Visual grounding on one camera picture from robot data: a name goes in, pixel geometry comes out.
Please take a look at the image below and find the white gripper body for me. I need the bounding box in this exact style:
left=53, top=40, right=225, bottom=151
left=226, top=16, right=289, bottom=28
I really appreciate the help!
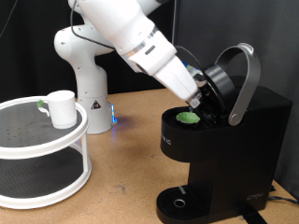
left=122, top=28, right=202, bottom=103

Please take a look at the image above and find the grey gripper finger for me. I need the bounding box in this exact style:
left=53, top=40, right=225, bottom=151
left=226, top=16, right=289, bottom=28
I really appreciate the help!
left=186, top=92, right=204, bottom=109

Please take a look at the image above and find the coffee pod green tape lid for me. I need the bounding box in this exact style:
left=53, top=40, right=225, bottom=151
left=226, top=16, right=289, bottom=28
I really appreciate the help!
left=175, top=111, right=202, bottom=126

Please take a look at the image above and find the black Keurig coffee machine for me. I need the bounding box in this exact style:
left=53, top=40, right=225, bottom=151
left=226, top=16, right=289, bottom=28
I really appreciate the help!
left=155, top=42, right=293, bottom=224

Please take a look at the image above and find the white mug green-taped handle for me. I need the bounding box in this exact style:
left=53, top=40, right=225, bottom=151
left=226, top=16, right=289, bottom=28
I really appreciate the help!
left=36, top=90, right=78, bottom=130

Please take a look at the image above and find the grey partition panel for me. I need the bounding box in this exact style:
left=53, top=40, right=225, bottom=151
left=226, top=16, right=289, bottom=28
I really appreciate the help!
left=169, top=0, right=299, bottom=200

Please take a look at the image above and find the black tape strip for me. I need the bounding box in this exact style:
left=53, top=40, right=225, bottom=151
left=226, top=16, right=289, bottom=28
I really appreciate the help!
left=237, top=206, right=269, bottom=224

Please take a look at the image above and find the white two-tier turntable shelf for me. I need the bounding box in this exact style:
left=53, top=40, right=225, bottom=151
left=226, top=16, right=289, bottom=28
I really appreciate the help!
left=0, top=95, right=93, bottom=210

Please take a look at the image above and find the black backdrop curtain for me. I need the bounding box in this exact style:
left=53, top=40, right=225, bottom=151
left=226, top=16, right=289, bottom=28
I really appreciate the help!
left=0, top=0, right=176, bottom=104

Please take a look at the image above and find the black machine power cable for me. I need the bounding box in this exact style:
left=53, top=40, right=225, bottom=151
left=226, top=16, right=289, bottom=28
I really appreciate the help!
left=267, top=185, right=299, bottom=206

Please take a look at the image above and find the thin dark hanging cable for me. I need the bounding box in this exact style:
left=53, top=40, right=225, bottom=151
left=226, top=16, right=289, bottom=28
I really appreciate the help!
left=0, top=0, right=19, bottom=40

